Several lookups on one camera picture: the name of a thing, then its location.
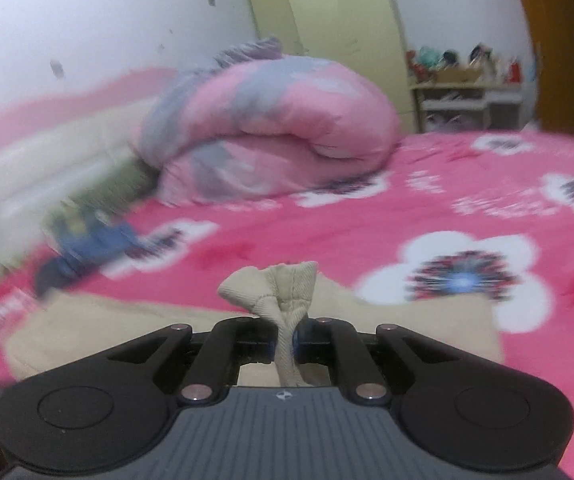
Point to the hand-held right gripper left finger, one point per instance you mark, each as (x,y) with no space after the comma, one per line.
(259,341)

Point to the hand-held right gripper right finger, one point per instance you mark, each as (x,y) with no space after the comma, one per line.
(312,341)

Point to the beige pants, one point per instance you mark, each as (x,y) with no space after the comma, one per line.
(292,285)

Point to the pink floral blanket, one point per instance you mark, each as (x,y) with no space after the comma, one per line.
(317,225)

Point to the folded blue jeans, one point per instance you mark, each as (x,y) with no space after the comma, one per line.
(97,245)

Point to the green leaf-patterned pillow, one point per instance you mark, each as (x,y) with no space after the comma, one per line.
(117,180)

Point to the folded dark grey garment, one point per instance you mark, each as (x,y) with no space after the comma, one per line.
(52,275)

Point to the plaid pillow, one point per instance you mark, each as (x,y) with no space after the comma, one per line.
(74,220)

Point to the pink grey floral quilt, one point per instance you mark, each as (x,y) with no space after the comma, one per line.
(277,120)

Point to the pink white padded headboard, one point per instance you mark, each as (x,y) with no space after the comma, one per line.
(42,160)

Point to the cardboard box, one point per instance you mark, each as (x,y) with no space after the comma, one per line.
(457,76)

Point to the group of desk figurines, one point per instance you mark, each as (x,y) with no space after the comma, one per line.
(427,60)

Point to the white desk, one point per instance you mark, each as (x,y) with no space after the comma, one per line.
(504,105)

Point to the pale yellow wardrobe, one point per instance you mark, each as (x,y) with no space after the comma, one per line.
(342,20)

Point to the red bottle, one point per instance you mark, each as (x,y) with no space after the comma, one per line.
(516,72)

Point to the brown wooden door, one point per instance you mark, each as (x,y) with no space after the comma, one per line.
(562,60)

